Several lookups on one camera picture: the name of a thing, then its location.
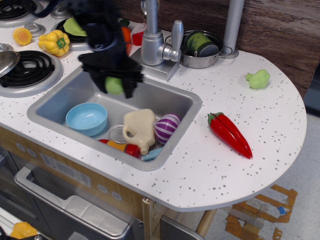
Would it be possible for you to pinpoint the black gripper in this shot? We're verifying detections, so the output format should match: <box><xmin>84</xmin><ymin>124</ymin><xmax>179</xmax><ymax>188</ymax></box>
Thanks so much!
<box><xmin>78</xmin><ymin>22</ymin><xmax>143</xmax><ymax>99</ymax></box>

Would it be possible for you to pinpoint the green toy pear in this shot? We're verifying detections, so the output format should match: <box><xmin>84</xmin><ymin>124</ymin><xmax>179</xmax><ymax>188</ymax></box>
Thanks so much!
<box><xmin>104</xmin><ymin>76</ymin><xmax>124</xmax><ymax>95</ymax></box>

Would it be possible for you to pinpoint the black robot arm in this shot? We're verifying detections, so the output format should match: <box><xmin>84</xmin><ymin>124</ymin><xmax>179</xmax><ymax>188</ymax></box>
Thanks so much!
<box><xmin>63</xmin><ymin>0</ymin><xmax>143</xmax><ymax>99</ymax></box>

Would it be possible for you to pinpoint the light blue plastic bowl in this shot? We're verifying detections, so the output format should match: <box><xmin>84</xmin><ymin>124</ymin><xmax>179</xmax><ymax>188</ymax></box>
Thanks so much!
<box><xmin>65</xmin><ymin>102</ymin><xmax>108</xmax><ymax>137</ymax></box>

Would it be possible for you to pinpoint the orange toy carrot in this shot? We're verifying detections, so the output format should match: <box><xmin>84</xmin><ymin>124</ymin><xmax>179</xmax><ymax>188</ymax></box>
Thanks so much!
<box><xmin>119</xmin><ymin>19</ymin><xmax>132</xmax><ymax>56</ymax></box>

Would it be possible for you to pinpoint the cream toy milk jug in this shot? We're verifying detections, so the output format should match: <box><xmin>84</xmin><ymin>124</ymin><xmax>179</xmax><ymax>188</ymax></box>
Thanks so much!
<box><xmin>122</xmin><ymin>108</ymin><xmax>156</xmax><ymax>155</ymax></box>

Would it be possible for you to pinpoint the silver toy faucet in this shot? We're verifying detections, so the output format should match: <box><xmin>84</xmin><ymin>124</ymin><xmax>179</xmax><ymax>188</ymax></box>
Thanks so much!
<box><xmin>131</xmin><ymin>0</ymin><xmax>184</xmax><ymax>81</ymax></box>

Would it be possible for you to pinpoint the grey metal sink basin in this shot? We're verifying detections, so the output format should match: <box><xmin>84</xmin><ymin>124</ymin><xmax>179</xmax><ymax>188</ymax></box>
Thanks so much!
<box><xmin>27</xmin><ymin>67</ymin><xmax>202</xmax><ymax>171</ymax></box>

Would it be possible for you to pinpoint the red white toy radish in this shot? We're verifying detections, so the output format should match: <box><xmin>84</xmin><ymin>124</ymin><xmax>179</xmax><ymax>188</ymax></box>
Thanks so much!
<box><xmin>130</xmin><ymin>22</ymin><xmax>147</xmax><ymax>46</ymax></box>

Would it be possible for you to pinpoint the purple striped toy onion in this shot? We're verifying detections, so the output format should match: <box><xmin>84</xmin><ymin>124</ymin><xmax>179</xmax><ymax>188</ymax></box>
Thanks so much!
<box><xmin>153</xmin><ymin>113</ymin><xmax>181</xmax><ymax>145</ymax></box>

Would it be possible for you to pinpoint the yellow toy bell pepper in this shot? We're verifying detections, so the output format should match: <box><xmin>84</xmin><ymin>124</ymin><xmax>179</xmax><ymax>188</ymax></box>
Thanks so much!
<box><xmin>38</xmin><ymin>29</ymin><xmax>70</xmax><ymax>57</ymax></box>

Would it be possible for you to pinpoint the red orange toy bottle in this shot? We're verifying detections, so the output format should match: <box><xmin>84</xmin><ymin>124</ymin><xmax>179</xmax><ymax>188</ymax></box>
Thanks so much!
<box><xmin>99</xmin><ymin>139</ymin><xmax>140</xmax><ymax>158</ymax></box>

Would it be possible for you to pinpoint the green plastic plate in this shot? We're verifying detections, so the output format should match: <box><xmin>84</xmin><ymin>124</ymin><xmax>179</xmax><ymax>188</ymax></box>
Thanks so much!
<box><xmin>63</xmin><ymin>17</ymin><xmax>87</xmax><ymax>37</ymax></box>

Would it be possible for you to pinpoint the front left stove burner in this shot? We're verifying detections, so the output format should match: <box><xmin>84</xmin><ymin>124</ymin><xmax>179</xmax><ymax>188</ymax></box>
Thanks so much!
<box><xmin>0</xmin><ymin>50</ymin><xmax>63</xmax><ymax>98</ymax></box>

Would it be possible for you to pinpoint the silver stove knob rear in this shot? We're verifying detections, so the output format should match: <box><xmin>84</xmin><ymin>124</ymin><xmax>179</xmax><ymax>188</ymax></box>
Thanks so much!
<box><xmin>50</xmin><ymin>5</ymin><xmax>72</xmax><ymax>20</ymax></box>

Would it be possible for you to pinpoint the silver stove knob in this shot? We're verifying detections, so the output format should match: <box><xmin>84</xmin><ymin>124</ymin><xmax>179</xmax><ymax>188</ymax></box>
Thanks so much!
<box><xmin>50</xmin><ymin>5</ymin><xmax>72</xmax><ymax>20</ymax></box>
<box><xmin>24</xmin><ymin>22</ymin><xmax>46</xmax><ymax>37</ymax></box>

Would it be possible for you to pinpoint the green toy can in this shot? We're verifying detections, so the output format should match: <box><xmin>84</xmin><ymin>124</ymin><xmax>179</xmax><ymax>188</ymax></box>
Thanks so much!
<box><xmin>184</xmin><ymin>30</ymin><xmax>220</xmax><ymax>58</ymax></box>

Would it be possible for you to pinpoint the small steel pot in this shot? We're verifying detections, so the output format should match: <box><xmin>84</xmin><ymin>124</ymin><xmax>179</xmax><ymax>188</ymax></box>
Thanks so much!
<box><xmin>180</xmin><ymin>30</ymin><xmax>225</xmax><ymax>69</ymax></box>

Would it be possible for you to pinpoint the yellow toy corn slice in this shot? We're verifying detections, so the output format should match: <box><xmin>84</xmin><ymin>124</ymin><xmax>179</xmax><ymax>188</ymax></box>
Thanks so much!
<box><xmin>12</xmin><ymin>27</ymin><xmax>32</xmax><ymax>46</ymax></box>

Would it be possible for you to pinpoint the silver pot lid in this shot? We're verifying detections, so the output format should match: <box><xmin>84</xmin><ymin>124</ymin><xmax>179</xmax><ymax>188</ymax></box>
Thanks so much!
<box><xmin>0</xmin><ymin>43</ymin><xmax>20</xmax><ymax>77</ymax></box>

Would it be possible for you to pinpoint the red toy chili pepper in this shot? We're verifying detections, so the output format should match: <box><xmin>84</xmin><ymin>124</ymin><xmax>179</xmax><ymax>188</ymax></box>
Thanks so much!
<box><xmin>207</xmin><ymin>112</ymin><xmax>253</xmax><ymax>159</ymax></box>

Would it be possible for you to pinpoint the back left stove burner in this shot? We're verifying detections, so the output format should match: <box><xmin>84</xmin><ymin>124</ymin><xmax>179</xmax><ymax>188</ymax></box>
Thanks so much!
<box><xmin>0</xmin><ymin>0</ymin><xmax>38</xmax><ymax>29</ymax></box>

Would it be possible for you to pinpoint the grey vertical pole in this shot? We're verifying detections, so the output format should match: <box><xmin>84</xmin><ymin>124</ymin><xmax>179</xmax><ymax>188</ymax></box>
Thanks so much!
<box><xmin>222</xmin><ymin>0</ymin><xmax>245</xmax><ymax>59</ymax></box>

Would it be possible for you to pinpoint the light green toy broccoli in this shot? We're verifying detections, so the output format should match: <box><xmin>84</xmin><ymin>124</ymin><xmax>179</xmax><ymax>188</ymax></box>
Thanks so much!
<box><xmin>245</xmin><ymin>69</ymin><xmax>270</xmax><ymax>89</ymax></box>

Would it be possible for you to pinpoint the yellow toy on floor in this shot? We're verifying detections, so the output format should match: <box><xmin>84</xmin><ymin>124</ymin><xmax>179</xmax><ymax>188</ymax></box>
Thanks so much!
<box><xmin>9</xmin><ymin>221</ymin><xmax>38</xmax><ymax>240</ymax></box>

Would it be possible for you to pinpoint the silver oven door handle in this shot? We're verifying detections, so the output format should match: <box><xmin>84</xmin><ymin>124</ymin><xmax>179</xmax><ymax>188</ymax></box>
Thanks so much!
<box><xmin>14</xmin><ymin>167</ymin><xmax>135</xmax><ymax>240</ymax></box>

